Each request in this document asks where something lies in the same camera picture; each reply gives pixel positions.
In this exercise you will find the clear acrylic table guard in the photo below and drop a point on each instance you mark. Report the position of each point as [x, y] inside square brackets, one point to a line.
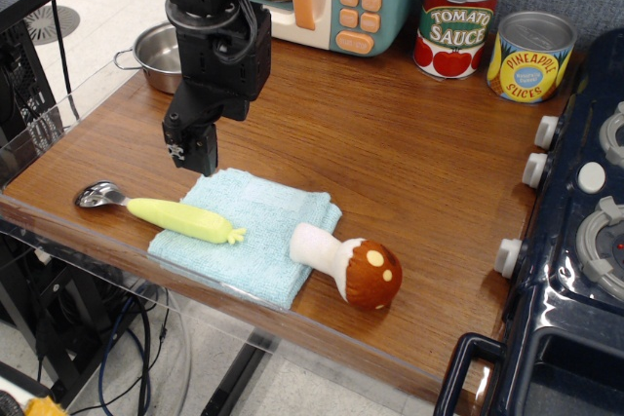
[404, 165]

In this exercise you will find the pineapple slices can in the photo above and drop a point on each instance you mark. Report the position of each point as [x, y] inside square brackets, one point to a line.
[530, 56]

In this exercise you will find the yellow object at corner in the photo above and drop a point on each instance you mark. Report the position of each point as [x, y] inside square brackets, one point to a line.
[43, 406]

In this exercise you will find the light blue folded cloth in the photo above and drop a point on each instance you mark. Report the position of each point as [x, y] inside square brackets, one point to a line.
[259, 268]

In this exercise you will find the plush brown mushroom toy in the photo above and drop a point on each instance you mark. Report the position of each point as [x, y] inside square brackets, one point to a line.
[366, 273]

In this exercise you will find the black table leg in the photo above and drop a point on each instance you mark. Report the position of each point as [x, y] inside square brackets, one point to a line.
[239, 374]

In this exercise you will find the small steel pot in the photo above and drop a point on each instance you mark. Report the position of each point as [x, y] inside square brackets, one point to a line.
[155, 51]

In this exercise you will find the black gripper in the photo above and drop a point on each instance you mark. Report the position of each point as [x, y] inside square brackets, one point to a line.
[225, 61]

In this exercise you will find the tomato sauce can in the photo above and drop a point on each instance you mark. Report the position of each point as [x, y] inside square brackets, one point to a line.
[451, 36]

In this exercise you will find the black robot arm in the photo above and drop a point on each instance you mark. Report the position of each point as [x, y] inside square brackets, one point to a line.
[225, 58]

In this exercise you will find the dark blue toy stove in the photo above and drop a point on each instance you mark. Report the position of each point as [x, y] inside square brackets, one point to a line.
[562, 348]

